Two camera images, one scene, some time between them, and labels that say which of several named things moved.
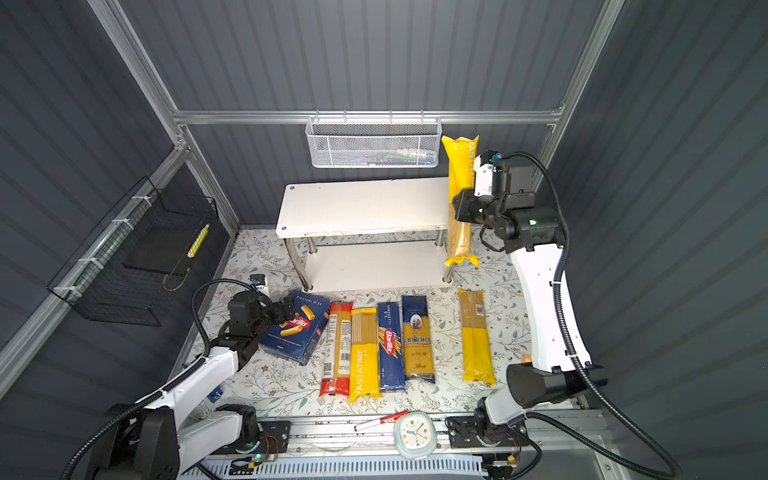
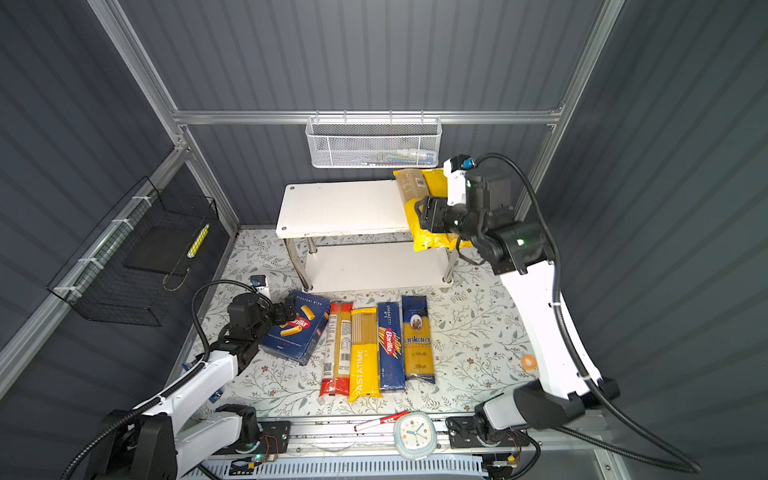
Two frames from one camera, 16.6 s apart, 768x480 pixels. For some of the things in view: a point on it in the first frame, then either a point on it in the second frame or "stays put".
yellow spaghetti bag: [460, 159] -> [437, 185]
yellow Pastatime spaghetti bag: [364, 380] stays put
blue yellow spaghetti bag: [418, 352] stays put
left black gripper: [279, 317] stays put
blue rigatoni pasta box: [294, 338] stays put
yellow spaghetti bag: [477, 358] -> [414, 185]
